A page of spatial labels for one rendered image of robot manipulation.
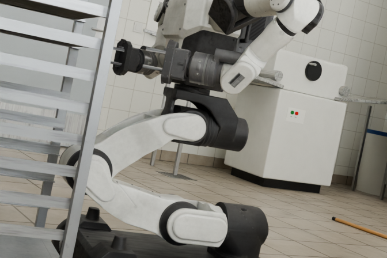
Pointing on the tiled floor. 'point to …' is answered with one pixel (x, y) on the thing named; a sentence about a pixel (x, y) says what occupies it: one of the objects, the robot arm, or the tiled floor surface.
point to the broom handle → (360, 227)
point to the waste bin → (372, 163)
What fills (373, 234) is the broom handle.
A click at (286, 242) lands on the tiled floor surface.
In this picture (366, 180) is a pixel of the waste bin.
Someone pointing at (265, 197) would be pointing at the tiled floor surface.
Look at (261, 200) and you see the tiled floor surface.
